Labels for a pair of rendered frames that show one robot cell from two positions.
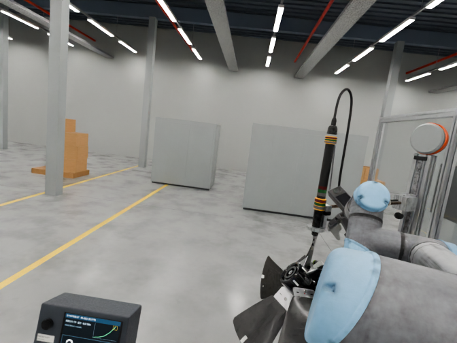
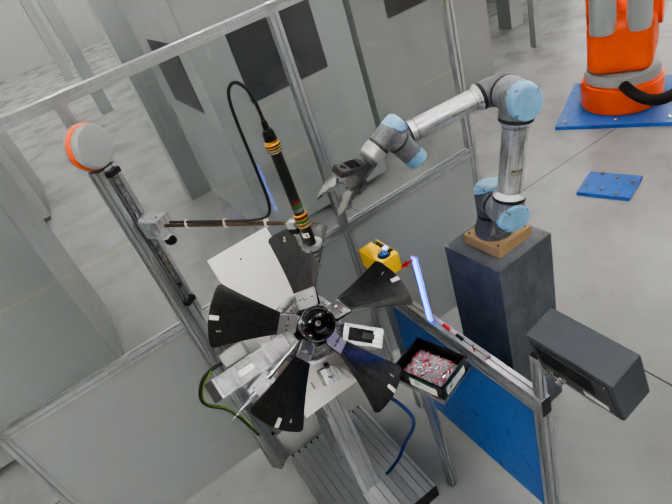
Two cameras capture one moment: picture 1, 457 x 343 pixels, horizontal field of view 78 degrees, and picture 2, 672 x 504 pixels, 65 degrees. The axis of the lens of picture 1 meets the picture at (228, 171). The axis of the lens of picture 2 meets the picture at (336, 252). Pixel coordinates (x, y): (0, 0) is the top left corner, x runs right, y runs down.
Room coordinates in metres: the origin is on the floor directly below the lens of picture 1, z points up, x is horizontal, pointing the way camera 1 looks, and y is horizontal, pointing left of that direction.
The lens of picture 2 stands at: (1.61, 0.94, 2.35)
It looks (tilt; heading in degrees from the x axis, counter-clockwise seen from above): 34 degrees down; 245
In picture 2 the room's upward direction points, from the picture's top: 20 degrees counter-clockwise
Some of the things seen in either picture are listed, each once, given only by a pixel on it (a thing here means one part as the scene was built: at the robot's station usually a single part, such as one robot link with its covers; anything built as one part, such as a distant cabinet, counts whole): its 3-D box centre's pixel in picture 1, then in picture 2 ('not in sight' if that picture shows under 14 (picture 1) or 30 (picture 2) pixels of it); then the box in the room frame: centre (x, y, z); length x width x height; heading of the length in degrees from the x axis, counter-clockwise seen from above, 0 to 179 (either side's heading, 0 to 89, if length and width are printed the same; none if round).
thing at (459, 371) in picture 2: not in sight; (430, 367); (0.89, -0.18, 0.85); 0.22 x 0.17 x 0.07; 102
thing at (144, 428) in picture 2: not in sight; (303, 340); (1.02, -1.09, 0.50); 2.59 x 0.03 x 0.91; 176
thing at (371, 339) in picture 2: not in sight; (358, 336); (1.02, -0.39, 0.98); 0.20 x 0.16 x 0.20; 86
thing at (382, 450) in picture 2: not in sight; (359, 474); (1.20, -0.58, 0.04); 0.62 x 0.46 x 0.08; 86
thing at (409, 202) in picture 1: (405, 202); (155, 225); (1.40, -0.90, 1.55); 0.10 x 0.07 x 0.08; 121
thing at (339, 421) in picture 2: not in sight; (347, 437); (1.20, -0.48, 0.46); 0.09 x 0.04 x 0.91; 176
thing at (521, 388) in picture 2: not in sight; (451, 338); (0.72, -0.24, 0.82); 0.90 x 0.04 x 0.08; 86
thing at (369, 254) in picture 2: not in sight; (380, 260); (0.70, -0.64, 1.02); 0.16 x 0.10 x 0.11; 86
